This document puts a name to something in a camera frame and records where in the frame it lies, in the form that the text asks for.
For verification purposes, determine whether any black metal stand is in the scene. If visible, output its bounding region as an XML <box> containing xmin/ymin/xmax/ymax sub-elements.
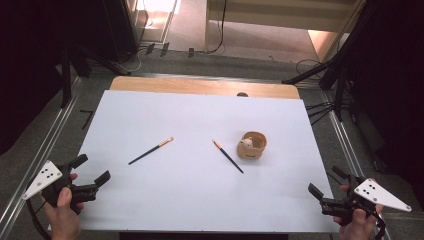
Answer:
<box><xmin>59</xmin><ymin>41</ymin><xmax>132</xmax><ymax>109</ymax></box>

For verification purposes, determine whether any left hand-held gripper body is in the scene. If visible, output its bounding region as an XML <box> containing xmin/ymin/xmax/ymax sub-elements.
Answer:
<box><xmin>21</xmin><ymin>160</ymin><xmax>100</xmax><ymax>215</ymax></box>

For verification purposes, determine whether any black angled floor bracket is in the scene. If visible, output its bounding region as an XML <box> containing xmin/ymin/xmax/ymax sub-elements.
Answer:
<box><xmin>79</xmin><ymin>109</ymin><xmax>95</xmax><ymax>131</ymax></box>

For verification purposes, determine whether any white board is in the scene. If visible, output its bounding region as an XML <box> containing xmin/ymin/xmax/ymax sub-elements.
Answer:
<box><xmin>204</xmin><ymin>0</ymin><xmax>356</xmax><ymax>33</ymax></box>

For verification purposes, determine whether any person's left hand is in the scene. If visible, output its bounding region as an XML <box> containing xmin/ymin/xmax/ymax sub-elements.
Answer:
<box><xmin>40</xmin><ymin>172</ymin><xmax>85</xmax><ymax>240</ymax></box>

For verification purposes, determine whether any white floor cable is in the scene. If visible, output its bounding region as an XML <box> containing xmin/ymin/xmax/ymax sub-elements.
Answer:
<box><xmin>114</xmin><ymin>46</ymin><xmax>148</xmax><ymax>73</ymax></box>

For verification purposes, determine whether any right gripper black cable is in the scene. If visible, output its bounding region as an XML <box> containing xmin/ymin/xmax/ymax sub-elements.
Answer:
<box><xmin>372</xmin><ymin>212</ymin><xmax>388</xmax><ymax>240</ymax></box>

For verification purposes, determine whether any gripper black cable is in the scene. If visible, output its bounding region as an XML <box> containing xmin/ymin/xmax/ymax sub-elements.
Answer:
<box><xmin>25</xmin><ymin>198</ymin><xmax>52</xmax><ymax>240</ymax></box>
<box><xmin>372</xmin><ymin>212</ymin><xmax>388</xmax><ymax>240</ymax></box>

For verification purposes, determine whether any person's right hand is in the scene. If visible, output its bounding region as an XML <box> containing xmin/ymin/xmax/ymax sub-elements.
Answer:
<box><xmin>333</xmin><ymin>184</ymin><xmax>385</xmax><ymax>240</ymax></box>

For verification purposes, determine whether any dark chopstick with tan end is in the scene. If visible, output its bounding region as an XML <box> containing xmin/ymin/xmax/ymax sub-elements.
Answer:
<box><xmin>212</xmin><ymin>139</ymin><xmax>245</xmax><ymax>175</ymax></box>
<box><xmin>128</xmin><ymin>136</ymin><xmax>175</xmax><ymax>166</ymax></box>

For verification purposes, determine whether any wooden table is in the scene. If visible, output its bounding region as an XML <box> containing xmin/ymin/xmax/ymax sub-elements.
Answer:
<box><xmin>109</xmin><ymin>75</ymin><xmax>301</xmax><ymax>100</ymax></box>

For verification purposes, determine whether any looped thin black cable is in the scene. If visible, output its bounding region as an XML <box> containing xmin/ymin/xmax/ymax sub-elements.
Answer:
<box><xmin>294</xmin><ymin>58</ymin><xmax>324</xmax><ymax>77</ymax></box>

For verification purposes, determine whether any black tripod stand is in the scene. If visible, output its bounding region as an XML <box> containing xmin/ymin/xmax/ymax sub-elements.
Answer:
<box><xmin>281</xmin><ymin>0</ymin><xmax>371</xmax><ymax>123</ymax></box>

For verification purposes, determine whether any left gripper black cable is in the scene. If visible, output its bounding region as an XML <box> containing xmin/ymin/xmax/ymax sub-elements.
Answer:
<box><xmin>25</xmin><ymin>198</ymin><xmax>52</xmax><ymax>240</ymax></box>

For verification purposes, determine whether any metal floor rail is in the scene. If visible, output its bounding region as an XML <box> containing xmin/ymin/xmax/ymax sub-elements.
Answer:
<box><xmin>0</xmin><ymin>76</ymin><xmax>83</xmax><ymax>232</ymax></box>
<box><xmin>320</xmin><ymin>90</ymin><xmax>392</xmax><ymax>240</ymax></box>

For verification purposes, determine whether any bundle of black floor cables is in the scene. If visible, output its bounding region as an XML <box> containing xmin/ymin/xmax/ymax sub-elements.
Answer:
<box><xmin>304</xmin><ymin>100</ymin><xmax>335</xmax><ymax>127</ymax></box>

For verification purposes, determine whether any white table sheet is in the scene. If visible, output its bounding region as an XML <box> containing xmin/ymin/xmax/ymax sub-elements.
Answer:
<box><xmin>47</xmin><ymin>89</ymin><xmax>344</xmax><ymax>234</ymax></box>

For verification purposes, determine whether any dark cabinet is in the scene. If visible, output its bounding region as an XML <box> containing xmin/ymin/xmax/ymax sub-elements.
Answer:
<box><xmin>99</xmin><ymin>0</ymin><xmax>140</xmax><ymax>63</ymax></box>

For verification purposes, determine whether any hanging black cable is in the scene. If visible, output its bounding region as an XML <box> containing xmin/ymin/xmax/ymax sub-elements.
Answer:
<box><xmin>205</xmin><ymin>0</ymin><xmax>229</xmax><ymax>55</ymax></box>

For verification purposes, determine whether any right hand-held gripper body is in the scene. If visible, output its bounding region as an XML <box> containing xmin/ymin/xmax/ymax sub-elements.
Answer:
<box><xmin>321</xmin><ymin>174</ymin><xmax>412</xmax><ymax>226</ymax></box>

